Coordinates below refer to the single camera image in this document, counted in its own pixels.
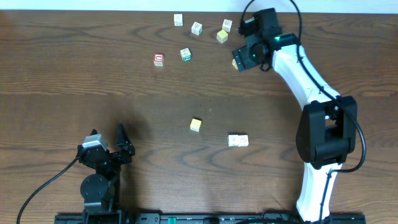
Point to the white block top left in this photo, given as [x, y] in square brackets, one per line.
[178, 19]

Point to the yellow top wooden block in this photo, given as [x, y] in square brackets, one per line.
[222, 36]

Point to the white block blue edge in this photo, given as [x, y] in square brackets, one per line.
[233, 140]

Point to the white block black drawing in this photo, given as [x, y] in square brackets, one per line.
[197, 28]

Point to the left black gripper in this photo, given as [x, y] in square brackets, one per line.
[109, 155]

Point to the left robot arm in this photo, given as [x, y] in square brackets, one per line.
[101, 190]

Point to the green letter wooden block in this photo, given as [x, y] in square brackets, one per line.
[186, 54]

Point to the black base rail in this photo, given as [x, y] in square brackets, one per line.
[155, 218]

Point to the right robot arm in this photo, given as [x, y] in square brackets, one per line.
[327, 128]

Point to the plain yellow wooden block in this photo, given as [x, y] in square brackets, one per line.
[195, 125]

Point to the white block red bug drawing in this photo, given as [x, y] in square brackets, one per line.
[243, 141]

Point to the white block top right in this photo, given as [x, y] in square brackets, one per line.
[227, 25]

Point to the red letter wooden block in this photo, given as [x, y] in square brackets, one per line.
[158, 60]

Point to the acorn picture wooden block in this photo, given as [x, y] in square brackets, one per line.
[234, 64]

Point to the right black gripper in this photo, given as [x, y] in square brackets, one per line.
[243, 58]

